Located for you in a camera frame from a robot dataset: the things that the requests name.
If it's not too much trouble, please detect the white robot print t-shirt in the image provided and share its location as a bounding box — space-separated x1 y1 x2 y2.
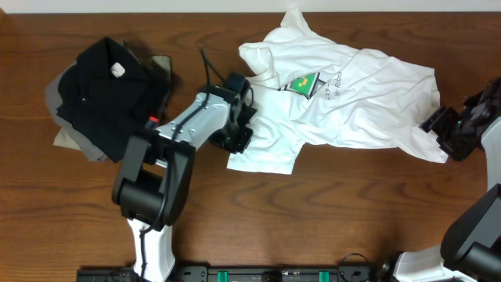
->
227 9 447 175

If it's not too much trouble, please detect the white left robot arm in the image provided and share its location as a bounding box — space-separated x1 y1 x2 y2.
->
112 86 257 281

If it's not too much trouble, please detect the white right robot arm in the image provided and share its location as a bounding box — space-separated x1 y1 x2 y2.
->
384 92 500 282

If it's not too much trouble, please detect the red and grey tag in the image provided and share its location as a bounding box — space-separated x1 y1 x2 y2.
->
145 115 160 130

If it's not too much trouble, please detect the black folded shirt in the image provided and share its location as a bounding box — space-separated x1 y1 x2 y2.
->
57 37 171 163

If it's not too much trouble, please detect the white collar label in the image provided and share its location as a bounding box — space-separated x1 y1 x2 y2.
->
110 62 126 78

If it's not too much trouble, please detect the light grey folded cloth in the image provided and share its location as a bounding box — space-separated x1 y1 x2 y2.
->
45 71 107 162

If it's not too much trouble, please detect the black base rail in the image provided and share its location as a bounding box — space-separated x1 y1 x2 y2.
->
76 266 376 282

